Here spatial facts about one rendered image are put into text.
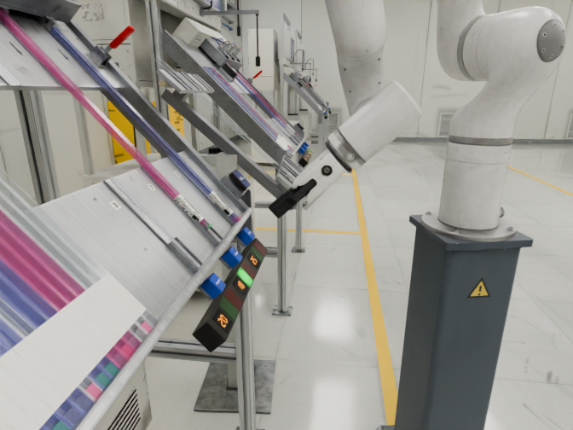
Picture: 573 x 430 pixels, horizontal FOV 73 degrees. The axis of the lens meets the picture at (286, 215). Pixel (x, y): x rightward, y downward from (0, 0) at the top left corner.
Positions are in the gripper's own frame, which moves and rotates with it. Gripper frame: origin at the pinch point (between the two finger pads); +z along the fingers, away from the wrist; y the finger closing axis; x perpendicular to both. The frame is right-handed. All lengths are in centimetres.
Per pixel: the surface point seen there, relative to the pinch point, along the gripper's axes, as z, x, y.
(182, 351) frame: 52, -14, 10
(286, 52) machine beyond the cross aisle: -4, 91, 450
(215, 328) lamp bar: 11.2, -4.1, -27.8
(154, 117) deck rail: 10.1, 31.9, 8.0
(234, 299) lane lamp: 11.1, -4.7, -18.8
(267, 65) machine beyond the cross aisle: 24, 95, 440
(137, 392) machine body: 67, -14, 4
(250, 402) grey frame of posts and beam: 48, -38, 10
